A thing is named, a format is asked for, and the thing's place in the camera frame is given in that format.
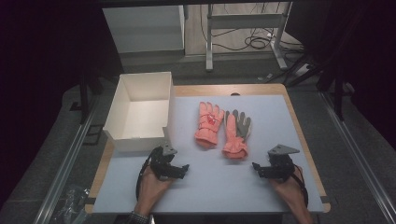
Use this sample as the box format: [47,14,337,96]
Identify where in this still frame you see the clear plastic bag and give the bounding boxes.
[49,184,92,224]

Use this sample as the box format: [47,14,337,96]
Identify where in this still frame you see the pink glove with grey palm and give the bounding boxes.
[221,109,252,161]

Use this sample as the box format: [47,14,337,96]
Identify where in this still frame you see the person's left hand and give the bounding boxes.
[134,167,174,216]

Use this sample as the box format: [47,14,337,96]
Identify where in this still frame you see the white power strip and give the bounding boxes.
[293,63,313,77]

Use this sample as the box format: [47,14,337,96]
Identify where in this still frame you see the black floor cables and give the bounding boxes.
[199,3,305,53]

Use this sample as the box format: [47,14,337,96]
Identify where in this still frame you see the person's right hand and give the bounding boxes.
[269,167,308,213]

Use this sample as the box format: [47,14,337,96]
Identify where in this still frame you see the white box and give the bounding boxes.
[102,71,176,153]

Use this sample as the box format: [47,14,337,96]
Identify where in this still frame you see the grey metal desk frame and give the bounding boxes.
[205,1,294,73]

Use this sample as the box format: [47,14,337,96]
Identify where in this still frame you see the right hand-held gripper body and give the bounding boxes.
[264,143,301,183]

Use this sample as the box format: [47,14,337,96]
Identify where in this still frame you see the right hand-held gripper black cable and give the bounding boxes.
[292,163,310,208]

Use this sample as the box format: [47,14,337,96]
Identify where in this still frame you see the light blue table mat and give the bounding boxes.
[92,94,325,215]

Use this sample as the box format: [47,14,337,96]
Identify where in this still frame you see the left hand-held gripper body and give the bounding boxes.
[150,142,182,182]

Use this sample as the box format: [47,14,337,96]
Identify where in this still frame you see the pink glove with red print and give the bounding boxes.
[194,101,225,149]

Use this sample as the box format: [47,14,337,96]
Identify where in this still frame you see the white cabinet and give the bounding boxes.
[102,5,186,54]

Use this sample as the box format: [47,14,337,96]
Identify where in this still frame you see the dark metal stand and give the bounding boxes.
[69,69,105,125]
[317,69,357,121]

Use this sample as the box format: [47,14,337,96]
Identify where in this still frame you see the aluminium floor rail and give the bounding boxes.
[319,91,396,224]
[33,102,98,224]

